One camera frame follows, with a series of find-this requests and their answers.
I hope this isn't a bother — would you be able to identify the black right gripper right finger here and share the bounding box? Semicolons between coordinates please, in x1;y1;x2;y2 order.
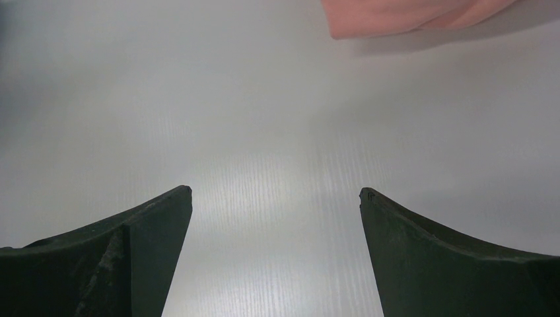
360;188;559;316

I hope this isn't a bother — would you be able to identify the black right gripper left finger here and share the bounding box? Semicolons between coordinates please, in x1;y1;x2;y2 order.
1;186;193;316

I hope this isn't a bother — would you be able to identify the pink t-shirt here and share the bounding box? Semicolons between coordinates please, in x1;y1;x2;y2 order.
321;0;515;40

